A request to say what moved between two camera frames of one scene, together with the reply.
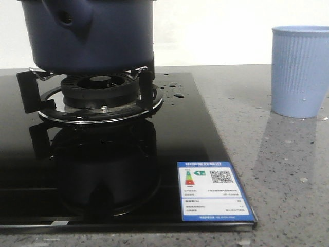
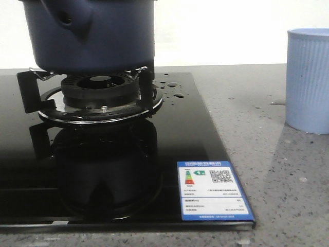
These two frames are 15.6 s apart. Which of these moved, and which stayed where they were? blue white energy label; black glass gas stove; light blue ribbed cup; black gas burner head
Moved: light blue ribbed cup
Stayed: black gas burner head; black glass gas stove; blue white energy label
